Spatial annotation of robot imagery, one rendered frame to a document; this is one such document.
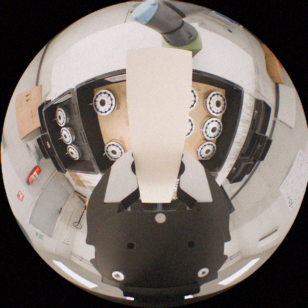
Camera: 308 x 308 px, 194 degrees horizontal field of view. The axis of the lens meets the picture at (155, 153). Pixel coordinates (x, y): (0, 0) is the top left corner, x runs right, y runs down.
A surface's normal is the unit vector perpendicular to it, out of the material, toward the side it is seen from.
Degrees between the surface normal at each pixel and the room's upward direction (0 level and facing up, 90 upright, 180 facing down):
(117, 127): 0
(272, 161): 90
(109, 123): 0
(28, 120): 79
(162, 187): 0
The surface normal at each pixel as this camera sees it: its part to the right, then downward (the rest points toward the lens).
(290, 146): -1.00, -0.01
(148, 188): 0.00, 0.54
